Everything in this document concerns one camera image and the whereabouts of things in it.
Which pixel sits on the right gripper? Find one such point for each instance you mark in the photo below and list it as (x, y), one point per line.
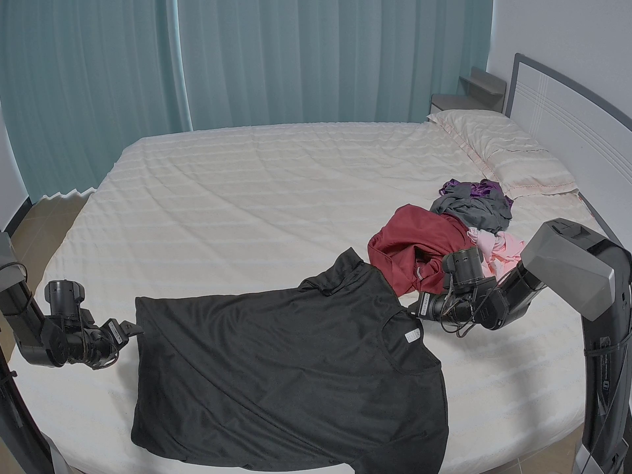
(430, 308)

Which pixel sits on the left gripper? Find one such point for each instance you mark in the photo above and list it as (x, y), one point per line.
(114, 336)

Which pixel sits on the black T-shirt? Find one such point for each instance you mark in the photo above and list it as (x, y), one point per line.
(271, 363)

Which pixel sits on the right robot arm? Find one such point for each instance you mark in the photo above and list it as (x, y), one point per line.
(568, 264)

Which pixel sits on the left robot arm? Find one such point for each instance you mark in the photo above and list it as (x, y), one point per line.
(49, 343)

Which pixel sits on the dark red shirt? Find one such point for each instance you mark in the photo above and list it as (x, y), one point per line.
(414, 235)

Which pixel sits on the pink garment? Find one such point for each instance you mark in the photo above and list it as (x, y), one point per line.
(503, 250)

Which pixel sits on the grey garment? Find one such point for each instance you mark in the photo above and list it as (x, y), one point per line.
(474, 213)

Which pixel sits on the purple garment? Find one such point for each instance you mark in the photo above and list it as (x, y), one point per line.
(474, 188)

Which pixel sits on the cream pillow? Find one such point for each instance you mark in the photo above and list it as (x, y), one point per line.
(508, 151)

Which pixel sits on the bed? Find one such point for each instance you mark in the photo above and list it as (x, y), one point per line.
(247, 190)

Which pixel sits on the grey bedside table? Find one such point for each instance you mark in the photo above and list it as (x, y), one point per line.
(479, 87)

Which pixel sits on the blue-green curtain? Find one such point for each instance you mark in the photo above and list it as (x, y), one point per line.
(321, 42)
(89, 67)

